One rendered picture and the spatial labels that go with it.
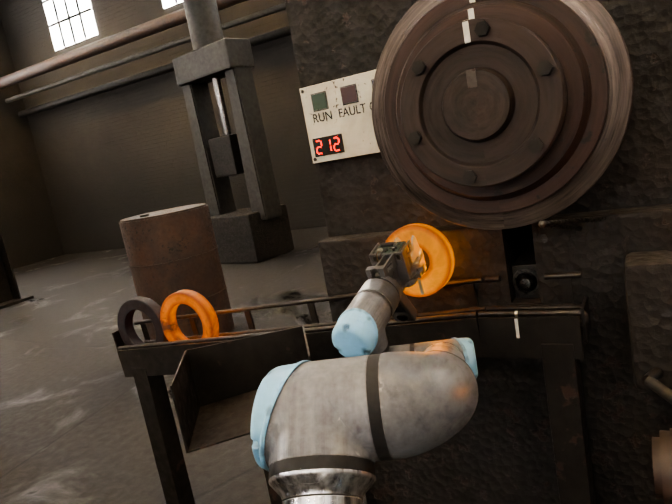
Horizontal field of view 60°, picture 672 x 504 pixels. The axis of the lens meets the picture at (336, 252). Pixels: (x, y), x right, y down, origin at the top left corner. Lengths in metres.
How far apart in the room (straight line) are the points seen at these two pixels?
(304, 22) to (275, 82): 7.18
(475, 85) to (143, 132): 9.49
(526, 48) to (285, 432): 0.71
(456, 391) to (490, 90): 0.55
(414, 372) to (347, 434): 0.10
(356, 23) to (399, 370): 0.94
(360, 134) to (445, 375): 0.82
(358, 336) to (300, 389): 0.33
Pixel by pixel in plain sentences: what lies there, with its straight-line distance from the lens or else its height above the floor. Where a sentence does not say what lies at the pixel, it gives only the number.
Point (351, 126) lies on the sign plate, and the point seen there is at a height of 1.13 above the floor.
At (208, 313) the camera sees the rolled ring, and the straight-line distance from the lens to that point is 1.60.
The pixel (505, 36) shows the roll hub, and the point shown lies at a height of 1.21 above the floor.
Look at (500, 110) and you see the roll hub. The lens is 1.03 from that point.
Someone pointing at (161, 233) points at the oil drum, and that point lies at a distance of 3.73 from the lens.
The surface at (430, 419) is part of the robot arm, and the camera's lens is 0.63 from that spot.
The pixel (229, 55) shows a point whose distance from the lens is 6.52.
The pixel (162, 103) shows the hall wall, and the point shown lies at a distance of 10.01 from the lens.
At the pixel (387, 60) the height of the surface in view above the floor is 1.23.
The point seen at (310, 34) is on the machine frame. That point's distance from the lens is 1.45.
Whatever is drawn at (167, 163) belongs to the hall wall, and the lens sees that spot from 10.07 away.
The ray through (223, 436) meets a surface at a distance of 1.18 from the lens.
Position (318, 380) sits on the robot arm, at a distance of 0.64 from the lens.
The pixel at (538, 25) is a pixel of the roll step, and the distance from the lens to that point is 1.08.
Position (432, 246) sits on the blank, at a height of 0.85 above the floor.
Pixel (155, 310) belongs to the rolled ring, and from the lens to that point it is 1.74.
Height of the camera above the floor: 1.09
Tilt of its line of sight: 10 degrees down
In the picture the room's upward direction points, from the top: 10 degrees counter-clockwise
